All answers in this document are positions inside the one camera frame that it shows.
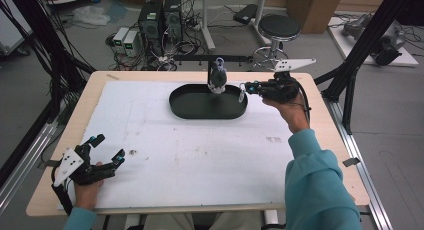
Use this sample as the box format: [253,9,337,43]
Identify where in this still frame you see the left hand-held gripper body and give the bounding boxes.
[52,143,117,188]

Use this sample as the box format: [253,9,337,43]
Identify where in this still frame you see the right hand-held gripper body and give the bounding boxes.
[264,58,317,104]

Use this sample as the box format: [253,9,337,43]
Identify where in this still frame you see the plush toy keychain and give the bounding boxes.
[207,57,229,95]

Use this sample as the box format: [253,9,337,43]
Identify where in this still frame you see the black hook stand with tray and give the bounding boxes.
[168,54,255,121]

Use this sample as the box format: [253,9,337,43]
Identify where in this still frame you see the person's right hand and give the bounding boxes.
[261,89,312,135]

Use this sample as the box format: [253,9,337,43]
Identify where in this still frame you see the person's left hand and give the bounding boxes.
[73,161,105,211]

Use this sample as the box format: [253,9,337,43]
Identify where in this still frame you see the black round stool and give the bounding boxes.
[251,13,302,73]

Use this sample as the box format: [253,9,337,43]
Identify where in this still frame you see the white foam board mat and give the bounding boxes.
[56,79,298,212]

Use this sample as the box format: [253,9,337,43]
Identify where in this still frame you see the white desk leg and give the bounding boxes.
[253,0,272,46]
[199,0,217,53]

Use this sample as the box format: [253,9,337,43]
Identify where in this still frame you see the flat black box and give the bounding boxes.
[232,3,259,26]

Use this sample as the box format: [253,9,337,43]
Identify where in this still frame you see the white floor board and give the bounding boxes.
[327,16,420,68]

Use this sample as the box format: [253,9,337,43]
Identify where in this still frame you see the person's beige trousers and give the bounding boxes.
[142,211,268,230]

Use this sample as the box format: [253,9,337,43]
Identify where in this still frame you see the brown cardboard box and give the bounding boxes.
[286,0,346,35]

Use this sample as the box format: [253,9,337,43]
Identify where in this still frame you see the white power supply unit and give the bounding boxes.
[112,26,130,55]
[123,30,141,58]

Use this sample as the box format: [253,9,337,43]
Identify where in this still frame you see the black computer tower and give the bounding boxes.
[162,0,184,42]
[137,0,165,57]

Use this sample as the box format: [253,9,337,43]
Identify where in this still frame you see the grey machine on board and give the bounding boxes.
[341,13,407,67]

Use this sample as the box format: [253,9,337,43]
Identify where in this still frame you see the clear plastic bag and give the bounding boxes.
[72,5,111,27]

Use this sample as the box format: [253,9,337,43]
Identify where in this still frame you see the white cylinder under table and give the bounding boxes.
[264,209,280,226]

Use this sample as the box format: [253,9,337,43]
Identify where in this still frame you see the right hand-held gripper black cable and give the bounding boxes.
[292,77,313,126]

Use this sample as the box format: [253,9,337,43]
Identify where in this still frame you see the hand-held gripper black cable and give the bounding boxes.
[292,77,313,126]
[49,163,74,218]

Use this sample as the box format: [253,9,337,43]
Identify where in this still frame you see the left hand-held gripper black cable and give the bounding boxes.
[49,163,74,218]

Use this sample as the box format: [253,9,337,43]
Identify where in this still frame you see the aluminium rail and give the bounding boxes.
[0,121,59,214]
[324,98,395,230]

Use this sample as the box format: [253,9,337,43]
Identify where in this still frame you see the tangle of floor cables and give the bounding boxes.
[104,0,209,72]

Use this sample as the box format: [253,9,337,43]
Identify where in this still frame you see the black metal frame post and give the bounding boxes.
[0,0,98,189]
[313,0,424,136]

